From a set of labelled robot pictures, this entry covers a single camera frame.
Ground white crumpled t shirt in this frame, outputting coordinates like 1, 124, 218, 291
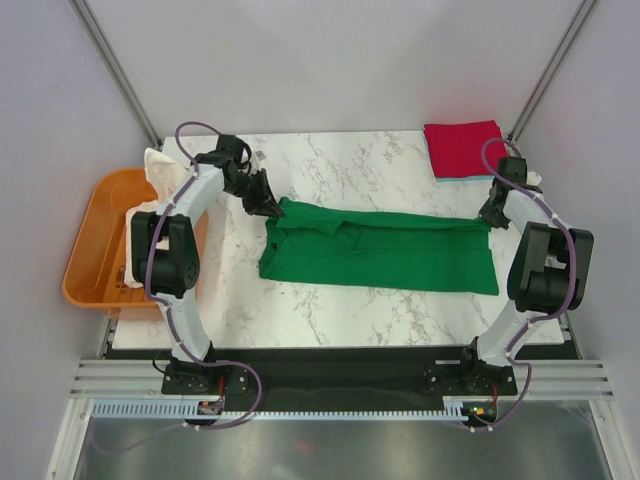
124, 148, 189, 288

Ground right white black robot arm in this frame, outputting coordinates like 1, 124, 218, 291
457, 156, 594, 394

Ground left aluminium corner post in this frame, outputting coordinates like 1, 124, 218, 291
69, 0, 163, 149

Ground aluminium frame rail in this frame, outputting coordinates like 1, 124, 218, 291
71, 359, 613, 400

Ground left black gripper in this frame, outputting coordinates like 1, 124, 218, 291
224, 169, 283, 220

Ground right aluminium corner post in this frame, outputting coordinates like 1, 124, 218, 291
507, 0, 600, 143

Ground green t shirt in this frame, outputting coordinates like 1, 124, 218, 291
258, 198, 499, 296

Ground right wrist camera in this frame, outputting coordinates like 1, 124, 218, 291
527, 170, 542, 186

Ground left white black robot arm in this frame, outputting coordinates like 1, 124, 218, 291
128, 134, 284, 393

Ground folded red t shirt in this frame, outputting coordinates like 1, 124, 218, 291
424, 120, 502, 180

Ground white slotted cable duct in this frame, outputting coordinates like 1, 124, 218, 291
91, 399, 468, 421

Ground orange plastic basket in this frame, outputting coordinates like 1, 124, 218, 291
61, 167, 210, 321

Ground folded light blue t shirt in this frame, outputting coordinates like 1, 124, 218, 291
424, 135, 491, 182

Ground aluminium corner post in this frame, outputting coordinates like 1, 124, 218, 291
507, 0, 600, 143
69, 0, 163, 149

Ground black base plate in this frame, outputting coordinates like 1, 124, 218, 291
161, 346, 517, 414

